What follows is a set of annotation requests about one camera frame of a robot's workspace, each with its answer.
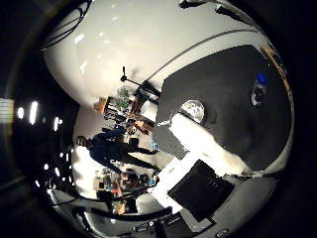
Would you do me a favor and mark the cranberry grape juice bottle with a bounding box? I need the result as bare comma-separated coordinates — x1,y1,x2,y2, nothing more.
251,71,268,108

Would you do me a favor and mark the shiny round cup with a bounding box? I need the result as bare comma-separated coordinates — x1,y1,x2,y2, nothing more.
178,99,206,125

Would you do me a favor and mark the cluttered workbench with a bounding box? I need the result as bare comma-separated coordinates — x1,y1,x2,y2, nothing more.
93,168,160,200

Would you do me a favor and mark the cluttered storage shelf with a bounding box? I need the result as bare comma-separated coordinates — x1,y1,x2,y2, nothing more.
93,84,157,135

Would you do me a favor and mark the person in dark clothes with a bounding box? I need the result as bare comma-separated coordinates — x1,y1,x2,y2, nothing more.
75,129,161,174

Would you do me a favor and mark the black camera tripod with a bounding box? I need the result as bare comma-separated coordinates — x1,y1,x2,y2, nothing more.
119,65,162,100

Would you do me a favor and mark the black cable bundle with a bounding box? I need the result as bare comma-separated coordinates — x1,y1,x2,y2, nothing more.
42,0,94,52

